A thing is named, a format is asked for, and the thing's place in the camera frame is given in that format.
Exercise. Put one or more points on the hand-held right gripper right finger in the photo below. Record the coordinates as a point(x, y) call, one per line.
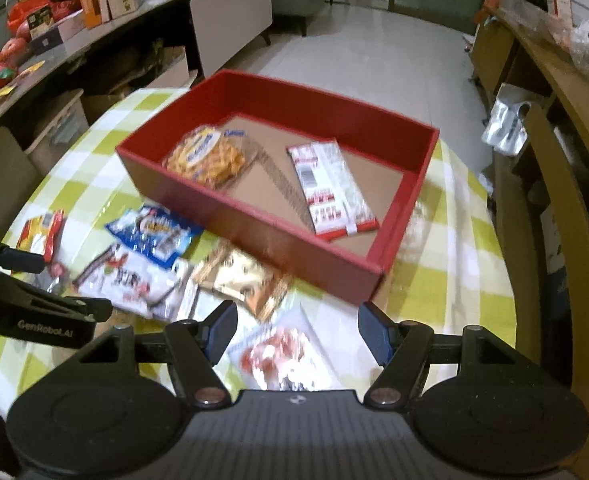
point(374, 332)

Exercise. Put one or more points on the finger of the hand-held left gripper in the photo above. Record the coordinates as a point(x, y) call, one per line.
point(19, 260)
point(74, 308)

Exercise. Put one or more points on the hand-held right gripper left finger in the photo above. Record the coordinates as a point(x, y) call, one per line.
point(222, 331)

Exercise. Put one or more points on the red yellow gummy packet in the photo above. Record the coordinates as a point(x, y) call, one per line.
point(37, 232)

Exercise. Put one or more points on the clear packet with red snacks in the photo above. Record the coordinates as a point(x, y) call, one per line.
point(280, 355)

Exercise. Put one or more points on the red cardboard box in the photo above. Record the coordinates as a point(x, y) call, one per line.
point(254, 220)

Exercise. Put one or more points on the brown snack packet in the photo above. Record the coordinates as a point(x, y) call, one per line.
point(244, 280)

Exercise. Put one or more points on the white red snack packet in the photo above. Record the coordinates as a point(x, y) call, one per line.
point(129, 280)

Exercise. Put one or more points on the blue snack packet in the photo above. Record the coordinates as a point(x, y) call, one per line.
point(154, 232)

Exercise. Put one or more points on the green white checkered tablecloth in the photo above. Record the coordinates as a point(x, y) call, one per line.
point(99, 160)

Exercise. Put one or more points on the long red white packet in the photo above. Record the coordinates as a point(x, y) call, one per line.
point(330, 185)

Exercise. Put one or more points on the yellow snack bag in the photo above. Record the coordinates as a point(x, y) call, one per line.
point(204, 156)

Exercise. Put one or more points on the black flat box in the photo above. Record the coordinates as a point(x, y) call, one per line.
point(49, 36)

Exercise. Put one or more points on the open cardboard box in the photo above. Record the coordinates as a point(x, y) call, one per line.
point(149, 72)

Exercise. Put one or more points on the red gift bag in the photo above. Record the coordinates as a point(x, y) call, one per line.
point(30, 12)

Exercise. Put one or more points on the silver foil bag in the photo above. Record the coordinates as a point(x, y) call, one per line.
point(507, 122)

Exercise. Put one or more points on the wooden shelf unit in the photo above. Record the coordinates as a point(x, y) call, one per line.
point(554, 160)

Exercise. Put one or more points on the orange carton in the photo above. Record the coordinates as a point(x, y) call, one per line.
point(93, 2)

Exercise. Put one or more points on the long grey top cabinet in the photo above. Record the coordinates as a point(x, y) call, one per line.
point(224, 15)

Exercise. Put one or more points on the crumpled clear plastic bag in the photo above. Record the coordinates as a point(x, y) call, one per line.
point(588, 40)

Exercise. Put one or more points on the red white carton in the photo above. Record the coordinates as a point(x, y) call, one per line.
point(559, 2)

